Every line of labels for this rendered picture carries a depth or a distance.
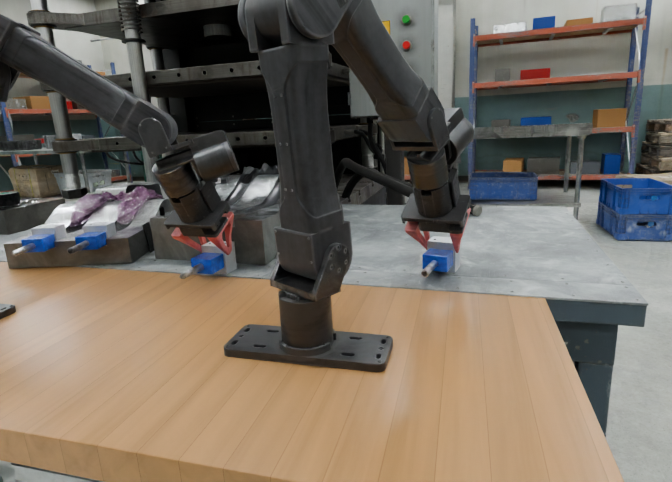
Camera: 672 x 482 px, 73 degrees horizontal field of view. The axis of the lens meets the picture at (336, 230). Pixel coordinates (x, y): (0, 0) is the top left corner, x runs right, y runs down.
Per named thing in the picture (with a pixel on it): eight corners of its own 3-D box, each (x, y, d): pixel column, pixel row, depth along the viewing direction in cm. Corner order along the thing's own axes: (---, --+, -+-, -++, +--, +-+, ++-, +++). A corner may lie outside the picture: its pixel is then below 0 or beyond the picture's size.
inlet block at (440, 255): (439, 292, 71) (440, 259, 70) (409, 287, 73) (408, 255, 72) (460, 266, 82) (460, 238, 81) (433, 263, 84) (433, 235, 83)
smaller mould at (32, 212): (8, 235, 127) (2, 210, 125) (-30, 233, 131) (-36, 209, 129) (68, 219, 145) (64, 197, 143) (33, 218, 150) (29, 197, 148)
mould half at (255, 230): (265, 265, 88) (259, 197, 85) (155, 258, 96) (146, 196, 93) (340, 212, 135) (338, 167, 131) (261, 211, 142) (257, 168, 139)
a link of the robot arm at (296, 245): (317, 263, 59) (287, -12, 50) (355, 274, 55) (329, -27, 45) (280, 279, 55) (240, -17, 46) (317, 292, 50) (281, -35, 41)
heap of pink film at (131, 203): (135, 224, 104) (130, 190, 102) (59, 227, 104) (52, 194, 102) (175, 203, 129) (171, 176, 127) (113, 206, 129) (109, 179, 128)
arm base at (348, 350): (241, 274, 60) (213, 294, 53) (392, 282, 54) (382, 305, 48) (247, 330, 61) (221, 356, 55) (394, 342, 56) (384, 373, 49)
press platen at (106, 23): (333, 26, 143) (330, -41, 139) (29, 61, 183) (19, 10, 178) (385, 55, 219) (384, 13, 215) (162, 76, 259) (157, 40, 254)
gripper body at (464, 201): (412, 200, 80) (405, 166, 75) (472, 203, 75) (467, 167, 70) (401, 225, 75) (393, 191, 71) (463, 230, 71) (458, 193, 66)
